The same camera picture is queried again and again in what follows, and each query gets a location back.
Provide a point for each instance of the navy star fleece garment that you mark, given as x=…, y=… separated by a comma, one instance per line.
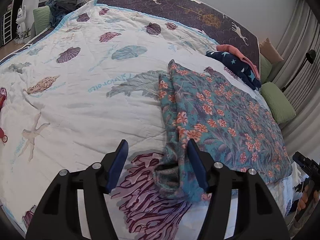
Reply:
x=237, y=67

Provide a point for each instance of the purple deer-print mattress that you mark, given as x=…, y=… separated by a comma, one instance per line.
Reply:
x=193, y=13

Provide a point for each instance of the person's right hand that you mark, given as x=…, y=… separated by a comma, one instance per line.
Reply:
x=304, y=199

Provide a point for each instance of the teal floral garment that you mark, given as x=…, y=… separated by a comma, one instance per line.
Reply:
x=224, y=121

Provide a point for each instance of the red object on quilt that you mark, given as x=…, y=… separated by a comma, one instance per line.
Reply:
x=3, y=97

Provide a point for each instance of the white seashell quilt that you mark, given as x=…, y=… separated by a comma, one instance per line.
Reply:
x=90, y=83

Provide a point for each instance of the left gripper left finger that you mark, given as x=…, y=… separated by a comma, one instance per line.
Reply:
x=57, y=214

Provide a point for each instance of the green pillow far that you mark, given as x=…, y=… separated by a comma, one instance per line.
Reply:
x=265, y=68

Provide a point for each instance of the green cushion left side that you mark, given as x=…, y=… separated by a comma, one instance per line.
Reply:
x=42, y=16

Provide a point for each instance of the green pillow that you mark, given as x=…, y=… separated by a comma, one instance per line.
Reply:
x=281, y=109
x=265, y=68

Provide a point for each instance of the grey curtain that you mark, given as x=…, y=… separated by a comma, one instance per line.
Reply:
x=298, y=76

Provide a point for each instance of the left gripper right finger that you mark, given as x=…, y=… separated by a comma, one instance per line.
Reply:
x=258, y=216

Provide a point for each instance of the white cat figurine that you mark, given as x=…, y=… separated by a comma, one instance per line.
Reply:
x=22, y=32

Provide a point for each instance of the pink folded garment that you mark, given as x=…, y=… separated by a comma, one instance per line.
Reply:
x=236, y=52

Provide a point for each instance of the tan pillow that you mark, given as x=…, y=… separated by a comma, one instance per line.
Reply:
x=269, y=52

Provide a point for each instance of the green pillow near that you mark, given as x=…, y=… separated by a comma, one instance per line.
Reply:
x=281, y=109

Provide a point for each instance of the black floor lamp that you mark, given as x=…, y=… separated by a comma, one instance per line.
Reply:
x=310, y=57

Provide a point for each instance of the white ladder shelf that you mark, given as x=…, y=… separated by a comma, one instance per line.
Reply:
x=6, y=33

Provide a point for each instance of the pile of dark clothes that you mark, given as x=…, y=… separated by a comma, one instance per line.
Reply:
x=60, y=8

